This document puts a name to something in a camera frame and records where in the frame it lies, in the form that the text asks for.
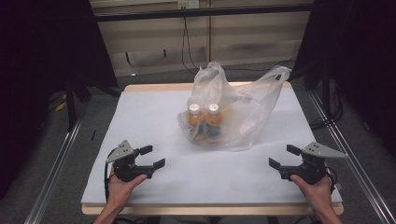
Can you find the black metal stand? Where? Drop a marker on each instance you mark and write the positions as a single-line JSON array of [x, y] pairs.
[[71, 105]]

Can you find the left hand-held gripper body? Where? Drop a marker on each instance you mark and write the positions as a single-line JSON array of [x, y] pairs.
[[126, 169]]

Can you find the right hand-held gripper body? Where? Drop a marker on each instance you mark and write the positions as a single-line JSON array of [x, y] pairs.
[[309, 172]]

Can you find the black horizontal bar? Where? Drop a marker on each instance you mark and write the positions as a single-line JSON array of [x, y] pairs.
[[202, 12]]

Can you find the person's right hand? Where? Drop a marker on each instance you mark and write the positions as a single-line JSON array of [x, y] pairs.
[[317, 194]]

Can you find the aluminium floor rail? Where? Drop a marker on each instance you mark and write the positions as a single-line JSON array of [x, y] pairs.
[[54, 174], [358, 165]]

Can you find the wooden table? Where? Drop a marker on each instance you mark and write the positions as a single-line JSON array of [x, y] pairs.
[[202, 210]]

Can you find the clear plastic bag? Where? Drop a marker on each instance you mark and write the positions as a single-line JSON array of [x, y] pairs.
[[249, 118]]

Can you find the black curtain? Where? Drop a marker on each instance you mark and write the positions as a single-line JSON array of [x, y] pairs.
[[37, 62], [358, 56]]

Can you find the person's left hand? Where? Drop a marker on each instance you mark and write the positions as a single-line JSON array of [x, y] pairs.
[[120, 191]]

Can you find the beige metal post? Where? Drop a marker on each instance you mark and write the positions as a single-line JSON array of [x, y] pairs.
[[209, 34]]

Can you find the wall power outlet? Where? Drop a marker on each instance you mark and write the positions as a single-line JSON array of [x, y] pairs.
[[188, 4]]

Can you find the orange juice bottle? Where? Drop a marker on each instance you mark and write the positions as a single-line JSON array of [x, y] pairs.
[[194, 116], [214, 116]]

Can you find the small black stick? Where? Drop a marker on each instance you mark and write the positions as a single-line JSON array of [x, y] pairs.
[[93, 134]]

